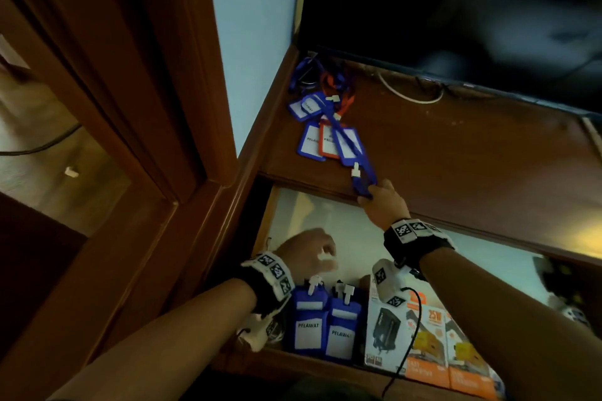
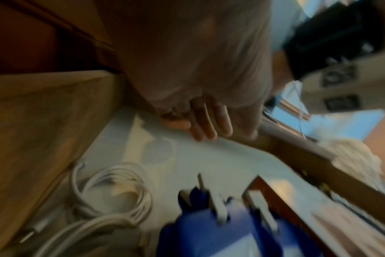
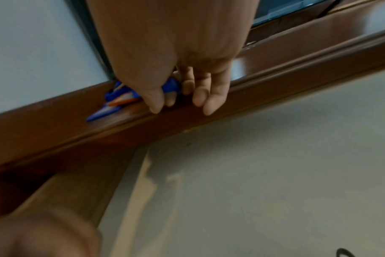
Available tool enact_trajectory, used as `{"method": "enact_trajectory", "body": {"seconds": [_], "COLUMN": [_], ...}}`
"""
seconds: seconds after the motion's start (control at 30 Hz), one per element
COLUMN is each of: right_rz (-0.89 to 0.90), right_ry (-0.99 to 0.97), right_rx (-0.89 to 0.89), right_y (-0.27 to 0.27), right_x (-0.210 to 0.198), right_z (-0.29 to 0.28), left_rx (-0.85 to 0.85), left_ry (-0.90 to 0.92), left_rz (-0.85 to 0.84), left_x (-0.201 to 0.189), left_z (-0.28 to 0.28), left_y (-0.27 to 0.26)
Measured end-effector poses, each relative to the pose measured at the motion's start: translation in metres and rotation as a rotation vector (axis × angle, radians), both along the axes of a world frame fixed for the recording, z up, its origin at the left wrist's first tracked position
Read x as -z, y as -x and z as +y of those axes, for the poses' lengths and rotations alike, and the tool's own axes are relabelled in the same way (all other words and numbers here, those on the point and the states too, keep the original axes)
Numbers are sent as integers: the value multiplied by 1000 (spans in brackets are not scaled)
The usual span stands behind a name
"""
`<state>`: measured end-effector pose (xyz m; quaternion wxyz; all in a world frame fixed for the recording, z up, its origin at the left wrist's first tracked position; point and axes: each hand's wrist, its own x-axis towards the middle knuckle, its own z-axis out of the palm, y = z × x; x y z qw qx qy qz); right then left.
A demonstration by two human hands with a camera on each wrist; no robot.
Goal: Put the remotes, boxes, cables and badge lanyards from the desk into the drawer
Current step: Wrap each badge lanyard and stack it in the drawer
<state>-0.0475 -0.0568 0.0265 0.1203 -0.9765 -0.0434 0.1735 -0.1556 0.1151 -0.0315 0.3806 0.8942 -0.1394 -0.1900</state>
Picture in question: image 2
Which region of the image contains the person's left hand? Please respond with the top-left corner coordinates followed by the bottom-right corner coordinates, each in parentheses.
top-left (93, 0), bottom-right (272, 141)

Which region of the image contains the stack of stored blue badges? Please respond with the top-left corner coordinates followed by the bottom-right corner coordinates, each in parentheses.
top-left (157, 173), bottom-right (324, 257)

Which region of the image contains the wooden drawer with white bottom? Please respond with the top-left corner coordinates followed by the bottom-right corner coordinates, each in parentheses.
top-left (0, 70), bottom-right (385, 257)

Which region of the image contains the person's right hand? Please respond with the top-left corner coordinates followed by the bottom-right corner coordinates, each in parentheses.
top-left (271, 49), bottom-right (296, 95)

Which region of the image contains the white fabric sheet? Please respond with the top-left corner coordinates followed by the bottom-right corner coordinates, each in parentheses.
top-left (316, 136), bottom-right (385, 191)

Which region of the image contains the white charger box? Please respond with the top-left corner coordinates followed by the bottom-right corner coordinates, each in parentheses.
top-left (242, 175), bottom-right (385, 257)

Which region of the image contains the black right wristband with markers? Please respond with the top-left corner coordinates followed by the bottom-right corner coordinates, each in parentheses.
top-left (283, 0), bottom-right (385, 79)

